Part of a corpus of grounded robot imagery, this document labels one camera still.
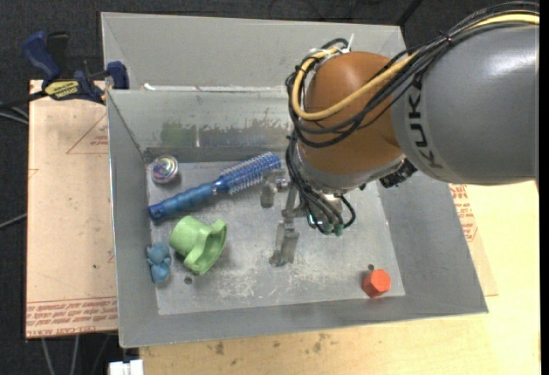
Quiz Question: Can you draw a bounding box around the blue hairbrush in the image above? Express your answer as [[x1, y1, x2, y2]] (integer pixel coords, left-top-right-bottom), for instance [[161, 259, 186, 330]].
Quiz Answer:
[[148, 151, 283, 225]]

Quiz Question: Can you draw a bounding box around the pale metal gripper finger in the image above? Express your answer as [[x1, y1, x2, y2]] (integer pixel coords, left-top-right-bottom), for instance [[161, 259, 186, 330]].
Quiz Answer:
[[259, 176, 290, 209], [268, 221, 300, 268]]

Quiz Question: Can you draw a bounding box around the light green plastic cup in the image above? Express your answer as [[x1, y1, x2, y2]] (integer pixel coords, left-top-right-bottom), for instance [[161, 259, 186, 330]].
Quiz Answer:
[[168, 215, 228, 276]]

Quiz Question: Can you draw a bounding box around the grey metal bin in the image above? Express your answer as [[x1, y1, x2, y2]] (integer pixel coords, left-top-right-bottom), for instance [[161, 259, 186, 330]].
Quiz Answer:
[[100, 11, 490, 349]]

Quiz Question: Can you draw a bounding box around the shiny iridescent ball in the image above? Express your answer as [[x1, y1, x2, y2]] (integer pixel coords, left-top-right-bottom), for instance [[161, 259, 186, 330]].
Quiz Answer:
[[150, 154, 181, 185]]

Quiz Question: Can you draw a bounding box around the orange-red hexagonal block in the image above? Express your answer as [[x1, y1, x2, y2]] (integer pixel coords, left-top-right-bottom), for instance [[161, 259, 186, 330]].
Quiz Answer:
[[360, 264, 393, 299]]

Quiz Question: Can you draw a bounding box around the blue toy animal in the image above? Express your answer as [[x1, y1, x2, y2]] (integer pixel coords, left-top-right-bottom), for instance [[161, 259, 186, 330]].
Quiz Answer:
[[145, 241, 174, 285]]

